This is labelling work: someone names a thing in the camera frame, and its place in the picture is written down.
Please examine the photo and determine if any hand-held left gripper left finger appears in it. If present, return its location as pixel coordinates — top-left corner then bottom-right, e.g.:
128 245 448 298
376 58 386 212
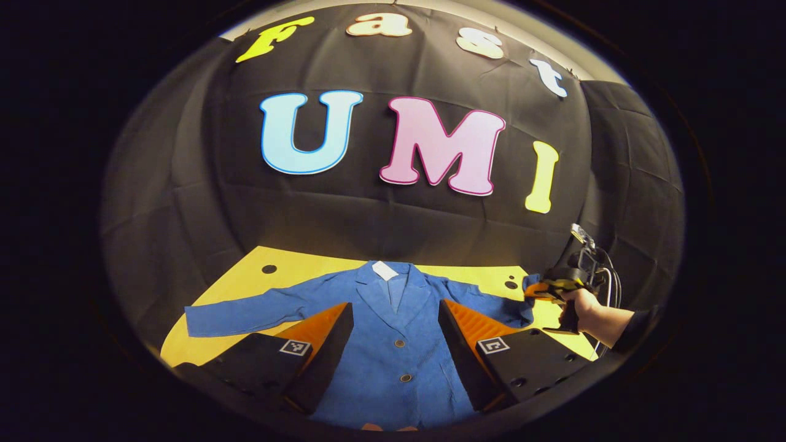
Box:
175 302 356 416

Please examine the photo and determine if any blue jacket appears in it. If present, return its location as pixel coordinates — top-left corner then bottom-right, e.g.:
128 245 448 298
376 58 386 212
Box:
184 260 542 430

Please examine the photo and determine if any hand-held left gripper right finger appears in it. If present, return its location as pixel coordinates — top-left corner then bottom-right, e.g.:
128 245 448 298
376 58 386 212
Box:
437 299 601 414

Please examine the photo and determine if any black backdrop cloth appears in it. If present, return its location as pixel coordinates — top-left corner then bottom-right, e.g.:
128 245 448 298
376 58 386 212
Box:
100 2 687 369

